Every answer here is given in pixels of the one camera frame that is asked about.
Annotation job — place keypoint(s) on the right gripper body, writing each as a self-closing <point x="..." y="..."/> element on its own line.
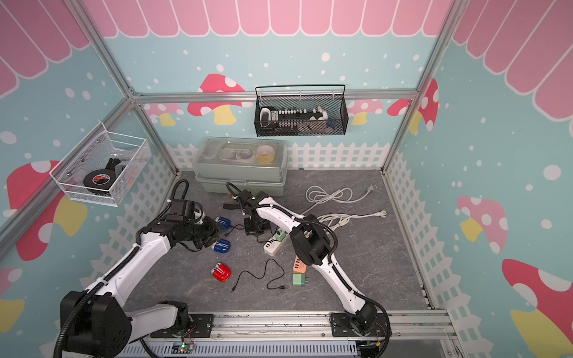
<point x="254" y="227"/>

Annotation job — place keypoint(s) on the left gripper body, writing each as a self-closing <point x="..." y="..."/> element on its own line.
<point x="207" y="230"/>

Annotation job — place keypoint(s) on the green adapter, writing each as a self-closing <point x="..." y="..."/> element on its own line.
<point x="298" y="279"/>
<point x="279" y="235"/>

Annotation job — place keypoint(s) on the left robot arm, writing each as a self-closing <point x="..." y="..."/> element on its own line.
<point x="94" y="322"/>

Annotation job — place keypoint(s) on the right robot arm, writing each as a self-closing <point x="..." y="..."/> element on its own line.
<point x="315" y="244"/>

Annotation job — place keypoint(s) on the white power strip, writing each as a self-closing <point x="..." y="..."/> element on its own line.
<point x="271" y="247"/>

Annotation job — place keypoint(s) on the orange power strip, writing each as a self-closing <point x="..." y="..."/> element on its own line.
<point x="299" y="267"/>

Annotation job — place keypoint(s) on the green translucent storage box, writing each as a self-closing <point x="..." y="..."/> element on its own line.
<point x="252" y="164"/>

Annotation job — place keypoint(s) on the green adapter front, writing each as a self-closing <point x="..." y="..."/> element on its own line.
<point x="298" y="279"/>

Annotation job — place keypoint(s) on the black tape roll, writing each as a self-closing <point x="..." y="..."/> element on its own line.
<point x="100" y="181"/>

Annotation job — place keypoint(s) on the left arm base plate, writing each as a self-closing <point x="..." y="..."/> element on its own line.
<point x="198" y="326"/>

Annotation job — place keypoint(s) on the white wire basket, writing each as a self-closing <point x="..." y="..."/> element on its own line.
<point x="102" y="149"/>

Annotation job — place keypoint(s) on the black wire mesh basket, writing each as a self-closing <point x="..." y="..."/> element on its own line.
<point x="301" y="110"/>

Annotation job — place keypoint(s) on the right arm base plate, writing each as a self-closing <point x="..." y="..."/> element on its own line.
<point x="347" y="325"/>

